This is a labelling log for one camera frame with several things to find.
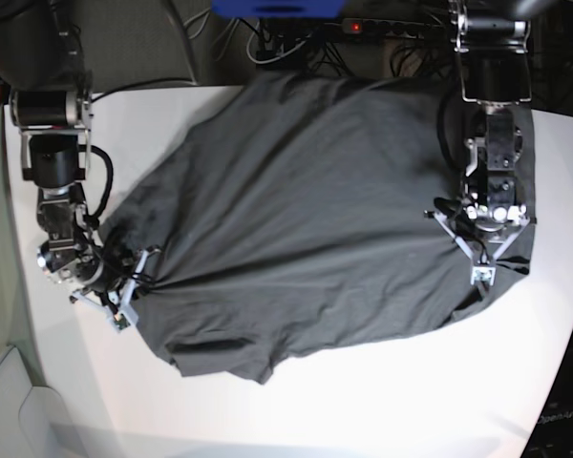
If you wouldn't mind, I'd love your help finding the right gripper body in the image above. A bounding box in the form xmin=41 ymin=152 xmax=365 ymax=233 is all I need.
xmin=88 ymin=257 xmax=136 ymax=310

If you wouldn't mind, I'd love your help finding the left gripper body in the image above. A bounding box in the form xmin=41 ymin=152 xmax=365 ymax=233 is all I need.
xmin=462 ymin=224 xmax=514 ymax=258

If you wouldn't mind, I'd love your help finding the dark grey t-shirt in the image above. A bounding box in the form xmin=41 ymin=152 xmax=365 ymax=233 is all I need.
xmin=99 ymin=73 xmax=535 ymax=383

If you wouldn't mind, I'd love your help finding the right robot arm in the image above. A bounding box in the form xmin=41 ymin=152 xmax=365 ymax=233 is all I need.
xmin=0 ymin=1 xmax=141 ymax=315

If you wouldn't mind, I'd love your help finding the grey chair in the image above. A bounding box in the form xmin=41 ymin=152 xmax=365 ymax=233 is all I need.
xmin=0 ymin=346 xmax=89 ymax=458

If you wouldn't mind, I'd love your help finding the black power strip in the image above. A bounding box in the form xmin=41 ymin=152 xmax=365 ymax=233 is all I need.
xmin=341 ymin=18 xmax=444 ymax=39

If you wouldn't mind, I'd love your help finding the blue box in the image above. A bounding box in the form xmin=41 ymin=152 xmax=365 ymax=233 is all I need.
xmin=211 ymin=0 xmax=345 ymax=18

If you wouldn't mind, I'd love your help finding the white cable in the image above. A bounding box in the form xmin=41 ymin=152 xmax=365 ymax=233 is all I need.
xmin=245 ymin=28 xmax=311 ymax=65

